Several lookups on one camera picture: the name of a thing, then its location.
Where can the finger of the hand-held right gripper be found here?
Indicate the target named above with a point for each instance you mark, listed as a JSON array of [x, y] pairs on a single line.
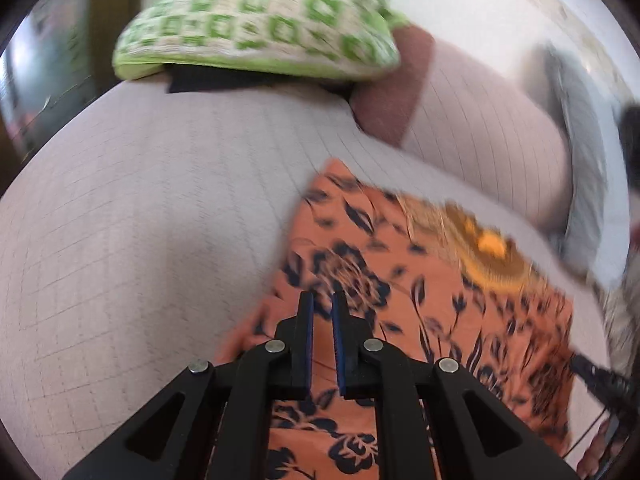
[[597, 377]]

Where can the green patterned pillow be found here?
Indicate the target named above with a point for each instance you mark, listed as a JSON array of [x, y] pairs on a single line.
[[260, 20]]

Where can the light grey pillow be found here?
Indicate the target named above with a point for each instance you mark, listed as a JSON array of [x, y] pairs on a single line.
[[582, 170]]

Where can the orange floral garment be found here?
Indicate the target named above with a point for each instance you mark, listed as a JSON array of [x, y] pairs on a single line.
[[430, 280]]

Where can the beige quilted sofa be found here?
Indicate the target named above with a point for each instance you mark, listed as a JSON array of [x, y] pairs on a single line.
[[150, 220]]

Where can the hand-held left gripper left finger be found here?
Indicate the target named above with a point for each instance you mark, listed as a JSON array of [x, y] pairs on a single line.
[[306, 345]]

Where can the dark furry cloth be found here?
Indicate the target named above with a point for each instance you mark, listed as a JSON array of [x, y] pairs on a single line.
[[630, 145]]

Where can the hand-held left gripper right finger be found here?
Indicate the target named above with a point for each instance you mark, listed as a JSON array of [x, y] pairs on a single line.
[[341, 345]]

